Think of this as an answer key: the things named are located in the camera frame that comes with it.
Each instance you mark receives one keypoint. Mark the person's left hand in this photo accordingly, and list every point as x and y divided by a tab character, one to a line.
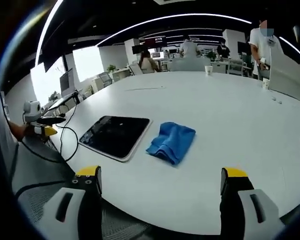
18	130

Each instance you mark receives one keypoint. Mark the grey office chair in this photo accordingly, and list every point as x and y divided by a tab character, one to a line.
105	79

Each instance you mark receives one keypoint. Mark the white paper cup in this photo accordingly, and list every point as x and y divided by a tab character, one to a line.
208	70
265	84

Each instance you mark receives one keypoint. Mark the black standing desk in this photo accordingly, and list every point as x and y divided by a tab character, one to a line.
62	100

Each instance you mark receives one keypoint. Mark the large black monitor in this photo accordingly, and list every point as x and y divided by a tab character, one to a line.
66	81

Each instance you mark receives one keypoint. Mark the curved ceiling light strip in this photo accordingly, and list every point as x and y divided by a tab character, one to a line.
170	17

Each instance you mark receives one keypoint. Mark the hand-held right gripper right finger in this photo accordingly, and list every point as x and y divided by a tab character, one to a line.
255	212

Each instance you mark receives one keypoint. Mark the potted green plant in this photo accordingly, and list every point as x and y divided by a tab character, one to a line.
111	68

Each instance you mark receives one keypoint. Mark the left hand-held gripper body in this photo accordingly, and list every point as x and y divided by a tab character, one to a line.
32	110

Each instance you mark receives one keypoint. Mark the white office chair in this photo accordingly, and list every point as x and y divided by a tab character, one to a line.
135	69

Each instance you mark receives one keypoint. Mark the straight ceiling light strip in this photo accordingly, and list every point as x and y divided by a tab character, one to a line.
46	32

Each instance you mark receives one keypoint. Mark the blue cleaning cloth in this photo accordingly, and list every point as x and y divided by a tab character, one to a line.
171	143

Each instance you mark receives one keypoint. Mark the grey desk partition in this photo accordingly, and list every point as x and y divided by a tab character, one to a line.
287	75

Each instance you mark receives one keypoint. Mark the black tablet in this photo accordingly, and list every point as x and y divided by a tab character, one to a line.
115	135

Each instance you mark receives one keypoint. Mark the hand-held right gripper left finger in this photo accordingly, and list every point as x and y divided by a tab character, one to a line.
65	215

